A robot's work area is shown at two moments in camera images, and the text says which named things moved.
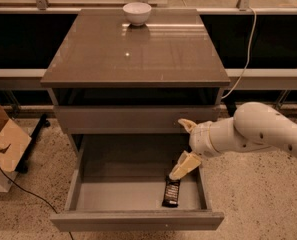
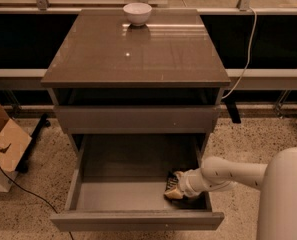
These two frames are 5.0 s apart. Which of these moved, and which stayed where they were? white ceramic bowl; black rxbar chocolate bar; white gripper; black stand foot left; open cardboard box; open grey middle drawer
Moved: black rxbar chocolate bar; white gripper
Stayed: open cardboard box; white ceramic bowl; open grey middle drawer; black stand foot left
